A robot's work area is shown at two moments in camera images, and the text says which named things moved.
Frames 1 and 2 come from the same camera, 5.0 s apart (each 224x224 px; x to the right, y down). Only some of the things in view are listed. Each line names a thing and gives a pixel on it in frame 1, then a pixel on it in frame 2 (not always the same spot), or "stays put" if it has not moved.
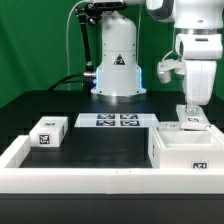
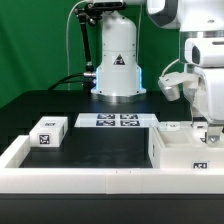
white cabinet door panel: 168,126 stays put
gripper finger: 191,108 -> 213,134
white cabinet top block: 48,132 stays put
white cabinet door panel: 195,121 -> 198,132
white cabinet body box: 185,149 stays put
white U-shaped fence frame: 15,179 stays put
